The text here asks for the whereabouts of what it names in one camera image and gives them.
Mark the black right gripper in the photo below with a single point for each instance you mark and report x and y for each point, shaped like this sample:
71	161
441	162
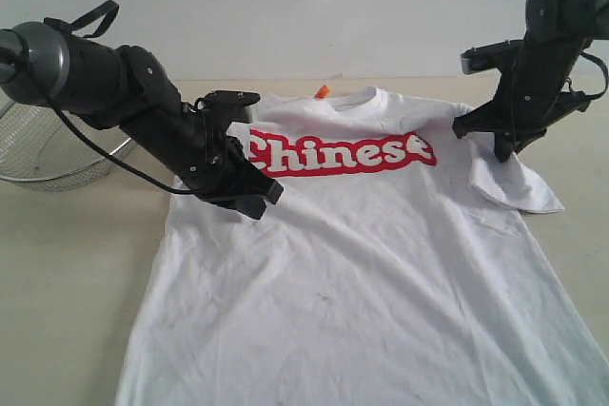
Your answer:
535	93

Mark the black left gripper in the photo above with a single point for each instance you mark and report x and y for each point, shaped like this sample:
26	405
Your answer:
195	146

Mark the white t-shirt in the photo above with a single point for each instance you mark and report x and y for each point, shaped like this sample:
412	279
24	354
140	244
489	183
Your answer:
396	269

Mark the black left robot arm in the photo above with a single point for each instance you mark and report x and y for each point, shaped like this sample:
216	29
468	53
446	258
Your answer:
128	88

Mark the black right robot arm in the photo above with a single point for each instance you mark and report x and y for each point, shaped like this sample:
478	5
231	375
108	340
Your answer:
551	20

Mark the orange shirt tag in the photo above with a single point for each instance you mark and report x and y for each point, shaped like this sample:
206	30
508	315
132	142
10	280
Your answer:
322	92

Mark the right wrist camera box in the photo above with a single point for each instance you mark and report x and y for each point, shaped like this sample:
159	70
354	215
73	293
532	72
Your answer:
499	56

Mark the metal wire mesh basket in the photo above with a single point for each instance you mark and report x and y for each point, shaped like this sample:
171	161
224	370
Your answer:
38	152

